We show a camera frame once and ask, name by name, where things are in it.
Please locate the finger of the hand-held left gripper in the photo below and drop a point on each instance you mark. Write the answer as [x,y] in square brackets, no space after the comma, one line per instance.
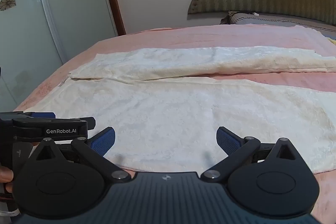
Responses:
[65,122]
[43,115]

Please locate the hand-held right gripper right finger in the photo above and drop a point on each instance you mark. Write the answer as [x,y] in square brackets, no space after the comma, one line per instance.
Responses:
[227,141]

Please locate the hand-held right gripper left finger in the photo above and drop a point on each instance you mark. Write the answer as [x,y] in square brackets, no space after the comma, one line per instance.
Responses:
[103,140]

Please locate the cream towel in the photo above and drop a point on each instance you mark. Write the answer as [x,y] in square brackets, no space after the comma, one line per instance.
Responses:
[170,113]

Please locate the person's left hand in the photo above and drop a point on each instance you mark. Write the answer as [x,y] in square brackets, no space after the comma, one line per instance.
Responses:
[5,175]

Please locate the pink bed blanket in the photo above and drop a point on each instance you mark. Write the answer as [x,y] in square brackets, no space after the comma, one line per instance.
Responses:
[262,35]

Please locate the grey striped pillow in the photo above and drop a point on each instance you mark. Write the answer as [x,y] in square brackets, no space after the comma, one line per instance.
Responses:
[275,19]

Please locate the yellow patterned blanket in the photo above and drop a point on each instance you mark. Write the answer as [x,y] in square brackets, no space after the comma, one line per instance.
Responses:
[333,40]

